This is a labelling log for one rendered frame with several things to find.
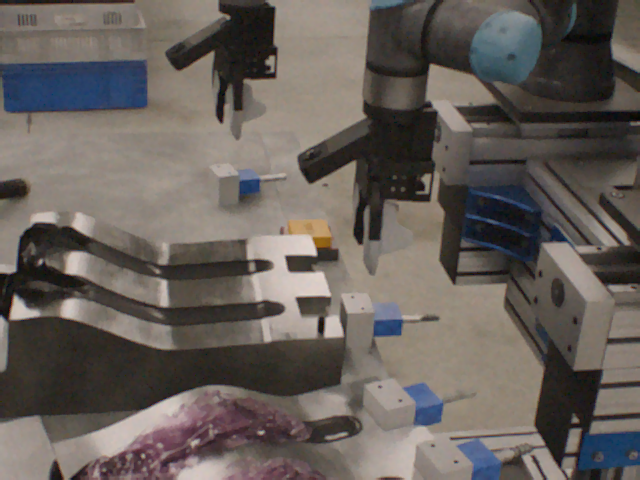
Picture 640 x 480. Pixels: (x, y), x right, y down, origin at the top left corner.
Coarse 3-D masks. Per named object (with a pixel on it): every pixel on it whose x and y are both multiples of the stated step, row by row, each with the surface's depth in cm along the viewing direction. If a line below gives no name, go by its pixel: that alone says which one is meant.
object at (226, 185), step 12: (216, 168) 166; (228, 168) 167; (216, 180) 165; (228, 180) 164; (240, 180) 166; (252, 180) 167; (264, 180) 169; (276, 180) 171; (216, 192) 166; (228, 192) 165; (240, 192) 167; (252, 192) 168; (228, 204) 166
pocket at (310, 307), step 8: (296, 296) 124; (304, 296) 124; (312, 296) 124; (320, 296) 124; (328, 296) 124; (304, 304) 124; (312, 304) 124; (320, 304) 125; (328, 304) 124; (304, 312) 125; (312, 312) 125; (320, 312) 125; (328, 312) 123
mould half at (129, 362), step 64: (64, 256) 120; (192, 256) 132; (256, 256) 132; (0, 320) 121; (64, 320) 109; (128, 320) 115; (256, 320) 119; (0, 384) 111; (64, 384) 113; (128, 384) 114; (192, 384) 116; (256, 384) 117; (320, 384) 118
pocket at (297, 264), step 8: (288, 256) 133; (296, 256) 133; (304, 256) 134; (312, 256) 133; (288, 264) 134; (296, 264) 134; (304, 264) 134; (312, 264) 134; (296, 272) 134; (304, 272) 134; (312, 272) 134
